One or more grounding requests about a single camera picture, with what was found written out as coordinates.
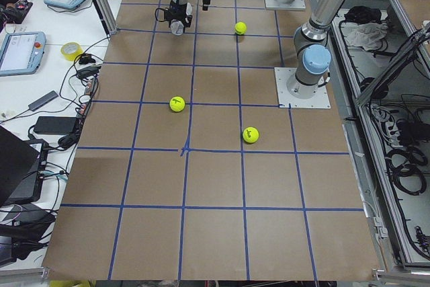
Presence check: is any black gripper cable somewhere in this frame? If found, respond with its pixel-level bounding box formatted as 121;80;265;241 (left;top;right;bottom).
155;7;171;23

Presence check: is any clear Wilson tennis ball can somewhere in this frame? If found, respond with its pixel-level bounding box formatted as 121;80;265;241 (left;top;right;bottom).
170;3;192;36

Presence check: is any black power adapter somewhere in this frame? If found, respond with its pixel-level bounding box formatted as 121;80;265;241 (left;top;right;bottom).
34;116;77;135

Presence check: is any black laptop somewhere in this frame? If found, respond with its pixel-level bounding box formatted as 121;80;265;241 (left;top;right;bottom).
1;128;48;206

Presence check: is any tennis ball centre front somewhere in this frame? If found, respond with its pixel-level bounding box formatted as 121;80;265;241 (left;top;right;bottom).
234;22;247;36

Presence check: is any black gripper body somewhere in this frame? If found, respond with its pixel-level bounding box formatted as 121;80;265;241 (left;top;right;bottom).
167;0;188;25

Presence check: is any black usb hub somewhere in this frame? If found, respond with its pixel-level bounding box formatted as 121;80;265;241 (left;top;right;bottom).
76;66;100;80

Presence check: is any tennis ball near gripper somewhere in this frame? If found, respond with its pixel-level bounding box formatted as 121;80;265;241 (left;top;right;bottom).
169;96;185;112

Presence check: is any tennis ball left front corner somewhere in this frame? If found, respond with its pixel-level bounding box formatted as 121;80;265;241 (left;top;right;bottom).
242;126;259;144

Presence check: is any white cloth rag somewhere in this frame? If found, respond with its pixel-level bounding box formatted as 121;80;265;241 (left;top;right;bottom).
345;23;388;51

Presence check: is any yellow tape roll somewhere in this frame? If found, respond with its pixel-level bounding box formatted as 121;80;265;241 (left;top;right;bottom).
60;42;83;62

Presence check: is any grey usb dock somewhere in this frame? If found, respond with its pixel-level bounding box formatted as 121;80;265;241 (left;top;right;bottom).
28;91;58;112

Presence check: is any teach pendant near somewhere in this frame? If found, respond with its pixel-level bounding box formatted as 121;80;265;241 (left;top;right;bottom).
1;32;46;77

